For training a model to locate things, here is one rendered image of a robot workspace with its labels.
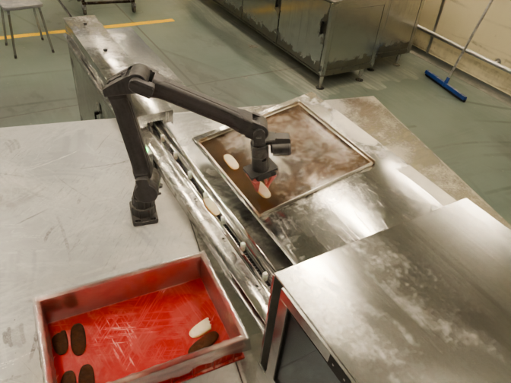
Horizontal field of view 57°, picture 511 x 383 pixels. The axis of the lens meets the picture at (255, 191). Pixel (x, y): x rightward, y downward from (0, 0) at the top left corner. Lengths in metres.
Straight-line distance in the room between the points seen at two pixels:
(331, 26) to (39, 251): 3.23
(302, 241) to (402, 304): 0.69
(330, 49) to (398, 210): 2.86
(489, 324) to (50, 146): 1.72
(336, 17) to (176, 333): 3.35
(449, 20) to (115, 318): 4.76
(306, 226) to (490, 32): 3.95
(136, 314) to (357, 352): 0.77
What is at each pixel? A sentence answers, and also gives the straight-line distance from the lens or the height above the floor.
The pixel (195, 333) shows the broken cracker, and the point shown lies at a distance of 1.34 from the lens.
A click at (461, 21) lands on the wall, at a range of 5.43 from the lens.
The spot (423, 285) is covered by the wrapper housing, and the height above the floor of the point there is 1.30.
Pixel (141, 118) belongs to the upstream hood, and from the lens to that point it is 2.06.
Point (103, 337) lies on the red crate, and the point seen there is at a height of 0.82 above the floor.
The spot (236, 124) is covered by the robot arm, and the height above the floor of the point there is 1.22.
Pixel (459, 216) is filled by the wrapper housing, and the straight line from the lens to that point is 1.11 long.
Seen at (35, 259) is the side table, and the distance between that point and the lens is 1.61.
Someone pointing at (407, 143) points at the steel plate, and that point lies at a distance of 2.29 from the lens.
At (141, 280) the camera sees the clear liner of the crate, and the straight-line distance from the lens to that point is 1.39.
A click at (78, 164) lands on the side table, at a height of 0.82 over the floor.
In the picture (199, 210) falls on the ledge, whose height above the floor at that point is 0.86.
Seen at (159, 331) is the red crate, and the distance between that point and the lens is 1.36.
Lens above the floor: 1.94
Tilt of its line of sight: 39 degrees down
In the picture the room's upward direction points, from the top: 6 degrees clockwise
